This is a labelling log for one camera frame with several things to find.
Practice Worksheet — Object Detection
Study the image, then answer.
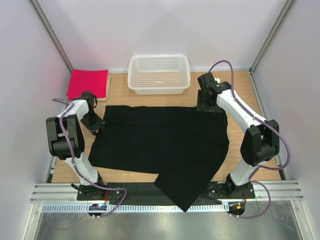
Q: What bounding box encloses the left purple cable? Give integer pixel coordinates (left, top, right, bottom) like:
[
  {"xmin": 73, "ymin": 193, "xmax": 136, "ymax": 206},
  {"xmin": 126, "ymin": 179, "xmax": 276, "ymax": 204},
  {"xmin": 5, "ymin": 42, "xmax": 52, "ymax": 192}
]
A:
[{"xmin": 52, "ymin": 97, "xmax": 128, "ymax": 217}]

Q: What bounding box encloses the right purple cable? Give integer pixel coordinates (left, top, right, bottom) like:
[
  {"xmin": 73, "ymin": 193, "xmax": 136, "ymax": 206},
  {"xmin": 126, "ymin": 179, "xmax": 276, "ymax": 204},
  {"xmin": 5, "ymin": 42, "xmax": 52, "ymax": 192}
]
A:
[{"xmin": 208, "ymin": 59, "xmax": 292, "ymax": 220}]

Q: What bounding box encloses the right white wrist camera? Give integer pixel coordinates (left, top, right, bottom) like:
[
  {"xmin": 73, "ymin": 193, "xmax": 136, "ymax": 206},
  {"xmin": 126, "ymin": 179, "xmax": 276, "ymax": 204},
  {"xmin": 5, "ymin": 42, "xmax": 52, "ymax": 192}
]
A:
[{"xmin": 214, "ymin": 77, "xmax": 221, "ymax": 84}]

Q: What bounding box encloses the folded pink t-shirt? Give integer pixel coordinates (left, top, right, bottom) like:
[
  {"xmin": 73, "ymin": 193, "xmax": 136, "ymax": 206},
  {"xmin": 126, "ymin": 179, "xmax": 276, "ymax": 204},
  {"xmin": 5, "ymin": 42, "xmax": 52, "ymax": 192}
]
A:
[{"xmin": 66, "ymin": 69, "xmax": 109, "ymax": 101}]

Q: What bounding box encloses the white perforated plastic basket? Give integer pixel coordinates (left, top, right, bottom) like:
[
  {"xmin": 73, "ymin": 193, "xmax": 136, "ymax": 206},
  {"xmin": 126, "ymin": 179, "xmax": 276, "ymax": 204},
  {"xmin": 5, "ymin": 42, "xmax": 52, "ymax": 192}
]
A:
[{"xmin": 127, "ymin": 54, "xmax": 191, "ymax": 95}]

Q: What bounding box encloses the white slotted cable duct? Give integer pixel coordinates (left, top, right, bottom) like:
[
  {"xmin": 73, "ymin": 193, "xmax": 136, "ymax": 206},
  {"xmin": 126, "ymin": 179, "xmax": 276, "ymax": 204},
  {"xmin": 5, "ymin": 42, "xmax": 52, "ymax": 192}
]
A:
[{"xmin": 42, "ymin": 202, "xmax": 229, "ymax": 214}]

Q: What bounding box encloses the folded beige t-shirt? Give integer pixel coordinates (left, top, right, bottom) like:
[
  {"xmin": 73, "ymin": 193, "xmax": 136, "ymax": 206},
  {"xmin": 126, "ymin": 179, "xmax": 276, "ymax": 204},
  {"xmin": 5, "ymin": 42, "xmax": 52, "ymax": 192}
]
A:
[{"xmin": 97, "ymin": 75, "xmax": 112, "ymax": 102}]

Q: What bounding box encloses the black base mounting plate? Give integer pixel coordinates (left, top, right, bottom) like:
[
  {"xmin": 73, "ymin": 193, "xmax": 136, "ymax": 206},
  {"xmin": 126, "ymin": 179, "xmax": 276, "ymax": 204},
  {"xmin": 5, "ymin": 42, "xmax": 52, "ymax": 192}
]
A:
[{"xmin": 71, "ymin": 182, "xmax": 256, "ymax": 206}]

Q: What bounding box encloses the purple cable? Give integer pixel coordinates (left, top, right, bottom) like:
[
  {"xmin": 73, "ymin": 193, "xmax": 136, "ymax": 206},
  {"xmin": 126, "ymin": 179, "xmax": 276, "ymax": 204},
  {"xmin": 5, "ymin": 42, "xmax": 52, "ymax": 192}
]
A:
[
  {"xmin": 52, "ymin": 97, "xmax": 128, "ymax": 217},
  {"xmin": 208, "ymin": 59, "xmax": 292, "ymax": 220}
]

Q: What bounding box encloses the black t-shirt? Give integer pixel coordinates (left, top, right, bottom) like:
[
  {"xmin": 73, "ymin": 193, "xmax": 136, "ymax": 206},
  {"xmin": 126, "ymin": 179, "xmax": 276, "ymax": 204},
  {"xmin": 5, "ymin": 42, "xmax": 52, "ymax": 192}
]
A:
[{"xmin": 88, "ymin": 105, "xmax": 230, "ymax": 211}]

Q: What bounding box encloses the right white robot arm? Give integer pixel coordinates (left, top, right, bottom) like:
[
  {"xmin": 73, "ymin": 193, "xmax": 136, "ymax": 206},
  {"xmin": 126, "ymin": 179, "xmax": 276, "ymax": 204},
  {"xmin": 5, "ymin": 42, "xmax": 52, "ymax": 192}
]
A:
[{"xmin": 196, "ymin": 72, "xmax": 280, "ymax": 198}]

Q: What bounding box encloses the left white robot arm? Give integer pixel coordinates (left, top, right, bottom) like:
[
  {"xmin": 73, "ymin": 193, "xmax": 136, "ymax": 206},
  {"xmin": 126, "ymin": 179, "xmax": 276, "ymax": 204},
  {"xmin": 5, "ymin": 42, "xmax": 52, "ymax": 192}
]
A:
[{"xmin": 45, "ymin": 91, "xmax": 106, "ymax": 200}]

